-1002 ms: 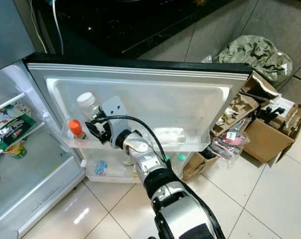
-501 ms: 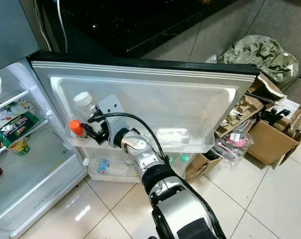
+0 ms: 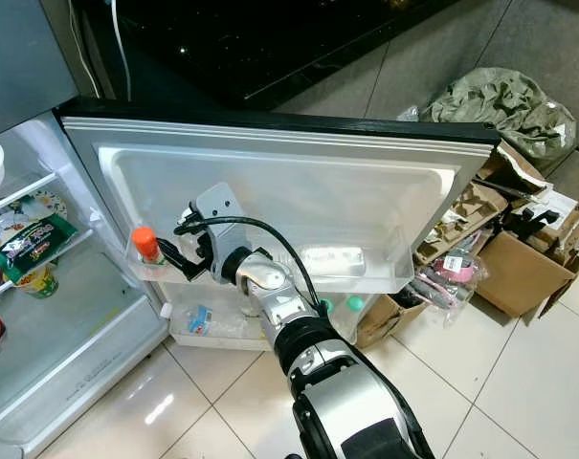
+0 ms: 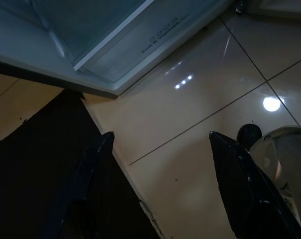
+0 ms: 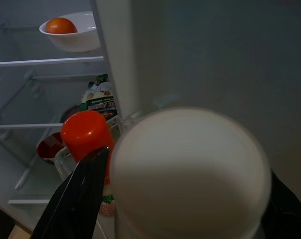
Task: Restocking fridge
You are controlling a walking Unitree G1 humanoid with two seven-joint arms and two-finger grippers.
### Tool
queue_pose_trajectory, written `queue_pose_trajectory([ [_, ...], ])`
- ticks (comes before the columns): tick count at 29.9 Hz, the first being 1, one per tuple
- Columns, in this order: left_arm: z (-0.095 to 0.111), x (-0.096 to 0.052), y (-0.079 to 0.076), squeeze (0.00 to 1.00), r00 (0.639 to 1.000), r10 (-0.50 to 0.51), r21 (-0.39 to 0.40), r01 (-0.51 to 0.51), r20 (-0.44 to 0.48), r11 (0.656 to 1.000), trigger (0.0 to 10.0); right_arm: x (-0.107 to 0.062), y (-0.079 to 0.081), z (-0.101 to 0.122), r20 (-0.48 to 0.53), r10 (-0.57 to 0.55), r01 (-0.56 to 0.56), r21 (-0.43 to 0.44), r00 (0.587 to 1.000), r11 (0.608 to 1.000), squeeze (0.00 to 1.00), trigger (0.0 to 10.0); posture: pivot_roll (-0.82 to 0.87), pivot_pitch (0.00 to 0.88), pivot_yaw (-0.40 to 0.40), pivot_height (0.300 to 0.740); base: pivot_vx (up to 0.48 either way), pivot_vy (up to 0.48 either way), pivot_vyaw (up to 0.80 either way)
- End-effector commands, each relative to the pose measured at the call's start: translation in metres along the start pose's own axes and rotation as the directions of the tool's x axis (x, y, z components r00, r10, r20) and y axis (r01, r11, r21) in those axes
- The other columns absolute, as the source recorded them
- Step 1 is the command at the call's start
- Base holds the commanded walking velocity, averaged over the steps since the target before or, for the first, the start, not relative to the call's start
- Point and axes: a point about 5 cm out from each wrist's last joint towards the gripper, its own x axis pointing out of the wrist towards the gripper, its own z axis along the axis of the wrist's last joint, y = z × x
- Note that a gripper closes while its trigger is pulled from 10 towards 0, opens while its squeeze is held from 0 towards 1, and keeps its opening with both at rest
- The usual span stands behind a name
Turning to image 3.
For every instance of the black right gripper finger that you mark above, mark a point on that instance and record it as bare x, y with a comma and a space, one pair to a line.
176, 260

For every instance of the clear bottle white cap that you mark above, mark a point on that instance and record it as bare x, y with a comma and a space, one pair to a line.
186, 212

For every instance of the grey fridge compartment door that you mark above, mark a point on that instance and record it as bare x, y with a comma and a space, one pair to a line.
279, 191

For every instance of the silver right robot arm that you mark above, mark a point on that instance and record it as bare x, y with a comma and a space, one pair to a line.
346, 392

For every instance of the grey two-door fridge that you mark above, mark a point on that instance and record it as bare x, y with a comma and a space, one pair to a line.
78, 344

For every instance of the clear bottle orange cap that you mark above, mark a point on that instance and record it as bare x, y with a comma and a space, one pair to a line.
145, 244

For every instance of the small bottle blue label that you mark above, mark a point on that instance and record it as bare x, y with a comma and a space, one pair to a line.
208, 318

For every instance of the clear plastic bottle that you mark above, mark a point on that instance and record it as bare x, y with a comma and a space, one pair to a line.
332, 263

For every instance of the small clear bottle teal cap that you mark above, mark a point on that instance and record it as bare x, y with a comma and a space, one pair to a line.
355, 302
327, 304

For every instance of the yellow cup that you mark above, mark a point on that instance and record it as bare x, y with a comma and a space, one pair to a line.
43, 280

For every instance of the green black snack packet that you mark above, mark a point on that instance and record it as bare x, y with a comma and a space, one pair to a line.
35, 247

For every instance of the white patterned packet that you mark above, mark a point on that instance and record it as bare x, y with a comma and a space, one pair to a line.
31, 206

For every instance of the printed cardboard box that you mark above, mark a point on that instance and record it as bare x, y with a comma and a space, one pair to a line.
389, 320

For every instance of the grey freezer door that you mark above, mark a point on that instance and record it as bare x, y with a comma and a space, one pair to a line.
26, 57

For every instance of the brown tray of cardboard pieces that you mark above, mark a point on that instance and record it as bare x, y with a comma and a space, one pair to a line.
456, 220

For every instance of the plain cardboard box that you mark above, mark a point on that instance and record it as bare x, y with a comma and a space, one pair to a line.
519, 277

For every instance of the grey-green cloth bag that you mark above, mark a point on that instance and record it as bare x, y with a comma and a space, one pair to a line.
500, 115

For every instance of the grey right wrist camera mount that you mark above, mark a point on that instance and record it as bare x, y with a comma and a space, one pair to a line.
220, 215

